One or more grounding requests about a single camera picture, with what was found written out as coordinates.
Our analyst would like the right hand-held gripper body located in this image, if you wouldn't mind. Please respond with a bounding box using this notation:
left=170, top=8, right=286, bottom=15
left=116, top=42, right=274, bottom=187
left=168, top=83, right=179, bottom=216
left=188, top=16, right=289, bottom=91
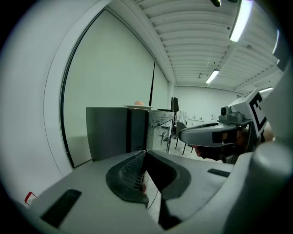
left=178, top=88, right=269, bottom=152

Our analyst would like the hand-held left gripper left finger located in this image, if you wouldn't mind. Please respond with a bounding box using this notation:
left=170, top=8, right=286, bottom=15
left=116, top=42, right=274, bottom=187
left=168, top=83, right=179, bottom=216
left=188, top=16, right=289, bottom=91
left=106, top=149, right=149, bottom=204

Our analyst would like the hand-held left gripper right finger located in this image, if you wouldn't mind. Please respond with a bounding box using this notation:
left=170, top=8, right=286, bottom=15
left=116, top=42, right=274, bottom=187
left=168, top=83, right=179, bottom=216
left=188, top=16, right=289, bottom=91
left=146, top=149, right=192, bottom=230

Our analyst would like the black mini fridge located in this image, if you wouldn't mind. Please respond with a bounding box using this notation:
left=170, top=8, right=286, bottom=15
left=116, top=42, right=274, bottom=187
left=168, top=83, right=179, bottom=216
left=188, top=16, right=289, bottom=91
left=86, top=106, right=175, bottom=162

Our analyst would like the white round plate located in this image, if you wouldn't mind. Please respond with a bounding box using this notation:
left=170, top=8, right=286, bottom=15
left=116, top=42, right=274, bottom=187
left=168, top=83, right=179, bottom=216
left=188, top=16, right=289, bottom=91
left=123, top=104, right=155, bottom=110

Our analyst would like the person's right forearm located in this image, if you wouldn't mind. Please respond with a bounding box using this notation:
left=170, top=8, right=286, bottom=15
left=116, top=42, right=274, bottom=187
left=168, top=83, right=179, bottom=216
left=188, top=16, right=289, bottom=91
left=262, top=125, right=277, bottom=144

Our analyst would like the person's right hand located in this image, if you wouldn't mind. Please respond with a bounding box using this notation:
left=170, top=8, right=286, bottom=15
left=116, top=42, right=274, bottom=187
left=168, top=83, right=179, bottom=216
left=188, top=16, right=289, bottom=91
left=194, top=129, right=249, bottom=164

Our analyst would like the white low cabinet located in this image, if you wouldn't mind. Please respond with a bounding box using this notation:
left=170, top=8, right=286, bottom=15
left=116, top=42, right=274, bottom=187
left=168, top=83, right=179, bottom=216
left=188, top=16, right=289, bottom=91
left=186, top=115, right=219, bottom=128

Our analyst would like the grey chair blue seat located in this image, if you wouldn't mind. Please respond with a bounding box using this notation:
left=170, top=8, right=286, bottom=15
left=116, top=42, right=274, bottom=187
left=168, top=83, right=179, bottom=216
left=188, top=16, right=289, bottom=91
left=175, top=121, right=194, bottom=156

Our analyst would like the black curtain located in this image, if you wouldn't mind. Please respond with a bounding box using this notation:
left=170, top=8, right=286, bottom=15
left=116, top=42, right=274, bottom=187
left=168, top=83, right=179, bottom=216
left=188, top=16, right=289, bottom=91
left=170, top=96, right=179, bottom=113

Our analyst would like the ceiling light strip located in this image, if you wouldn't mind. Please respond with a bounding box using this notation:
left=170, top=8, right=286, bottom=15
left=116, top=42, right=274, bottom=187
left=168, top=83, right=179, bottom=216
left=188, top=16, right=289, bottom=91
left=229, top=0, right=252, bottom=43
left=272, top=28, right=280, bottom=55
left=205, top=69, right=220, bottom=85

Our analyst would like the narrow white roller blind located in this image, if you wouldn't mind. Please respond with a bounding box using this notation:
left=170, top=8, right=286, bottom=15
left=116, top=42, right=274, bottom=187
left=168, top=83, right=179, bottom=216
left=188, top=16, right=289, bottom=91
left=152, top=65, right=170, bottom=110

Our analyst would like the grey fisheye camera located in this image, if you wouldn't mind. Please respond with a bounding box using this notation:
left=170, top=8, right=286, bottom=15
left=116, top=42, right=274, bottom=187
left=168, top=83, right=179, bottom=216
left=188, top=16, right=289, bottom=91
left=220, top=106, right=244, bottom=122

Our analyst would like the clear water jug red handle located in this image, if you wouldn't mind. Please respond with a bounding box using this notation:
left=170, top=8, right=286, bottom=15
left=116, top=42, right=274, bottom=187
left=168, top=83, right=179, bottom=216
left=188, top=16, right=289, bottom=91
left=24, top=191, right=37, bottom=205

